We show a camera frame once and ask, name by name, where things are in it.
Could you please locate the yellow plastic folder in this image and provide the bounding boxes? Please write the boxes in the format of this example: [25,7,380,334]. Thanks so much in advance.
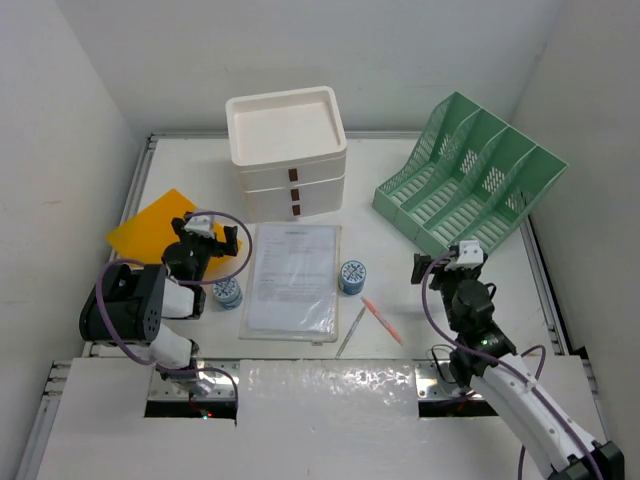
[103,189,253,287]

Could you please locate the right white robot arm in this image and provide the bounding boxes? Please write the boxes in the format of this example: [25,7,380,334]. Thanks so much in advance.
[411,246,625,479]

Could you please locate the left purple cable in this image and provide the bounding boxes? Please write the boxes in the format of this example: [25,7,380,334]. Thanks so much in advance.
[97,208,255,366]

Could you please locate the purple cable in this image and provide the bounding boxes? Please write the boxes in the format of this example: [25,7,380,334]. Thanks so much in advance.
[97,208,255,366]
[420,252,601,480]

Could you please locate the white drawer cabinet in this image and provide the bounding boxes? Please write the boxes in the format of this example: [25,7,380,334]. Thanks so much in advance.
[226,86,347,223]

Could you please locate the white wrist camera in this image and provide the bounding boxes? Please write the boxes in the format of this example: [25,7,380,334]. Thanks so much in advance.
[456,240,486,269]
[184,213,215,238]

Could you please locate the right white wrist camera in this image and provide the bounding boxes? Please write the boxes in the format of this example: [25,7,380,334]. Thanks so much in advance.
[456,240,486,269]

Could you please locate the blue-white round tin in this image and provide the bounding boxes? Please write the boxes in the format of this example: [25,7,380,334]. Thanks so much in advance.
[338,260,367,296]
[212,278,243,310]

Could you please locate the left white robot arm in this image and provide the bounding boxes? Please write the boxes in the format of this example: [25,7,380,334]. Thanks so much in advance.
[79,211,246,383]

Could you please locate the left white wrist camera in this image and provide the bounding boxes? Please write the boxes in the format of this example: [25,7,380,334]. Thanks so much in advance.
[184,213,215,238]

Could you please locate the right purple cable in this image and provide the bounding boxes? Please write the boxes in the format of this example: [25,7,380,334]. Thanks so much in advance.
[420,252,601,480]

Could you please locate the white foam board cover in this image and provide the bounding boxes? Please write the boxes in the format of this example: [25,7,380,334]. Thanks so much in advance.
[36,356,621,480]

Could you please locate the green-grey pen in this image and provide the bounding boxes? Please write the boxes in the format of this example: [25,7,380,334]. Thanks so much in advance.
[334,306,366,360]

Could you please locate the orange pen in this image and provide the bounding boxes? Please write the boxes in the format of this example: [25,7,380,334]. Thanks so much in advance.
[360,296,403,345]

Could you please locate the green file organizer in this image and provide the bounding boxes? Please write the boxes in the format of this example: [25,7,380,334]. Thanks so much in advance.
[372,92,568,256]

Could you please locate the clear document sleeve with papers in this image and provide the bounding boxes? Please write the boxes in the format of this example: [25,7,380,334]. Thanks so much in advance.
[239,223,341,344]

